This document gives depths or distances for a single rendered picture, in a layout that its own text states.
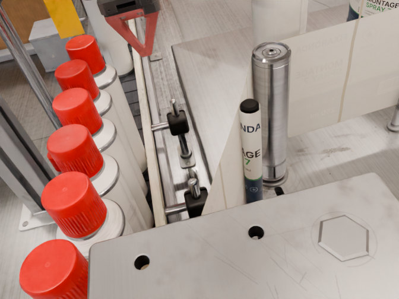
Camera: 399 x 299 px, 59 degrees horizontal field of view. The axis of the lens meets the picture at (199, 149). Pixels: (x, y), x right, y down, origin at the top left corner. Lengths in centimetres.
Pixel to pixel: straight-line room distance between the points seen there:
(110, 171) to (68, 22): 23
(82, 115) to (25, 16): 76
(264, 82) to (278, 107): 3
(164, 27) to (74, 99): 70
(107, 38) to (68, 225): 49
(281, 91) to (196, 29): 61
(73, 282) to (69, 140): 11
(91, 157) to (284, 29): 38
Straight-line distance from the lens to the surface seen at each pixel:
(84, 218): 24
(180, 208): 42
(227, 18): 98
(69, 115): 31
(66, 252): 21
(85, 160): 28
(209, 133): 55
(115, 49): 70
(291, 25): 57
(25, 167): 53
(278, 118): 39
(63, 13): 47
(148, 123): 54
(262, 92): 37
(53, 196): 24
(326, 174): 49
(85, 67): 36
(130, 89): 68
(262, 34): 58
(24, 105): 87
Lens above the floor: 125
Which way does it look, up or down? 45 degrees down
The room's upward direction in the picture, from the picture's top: 12 degrees counter-clockwise
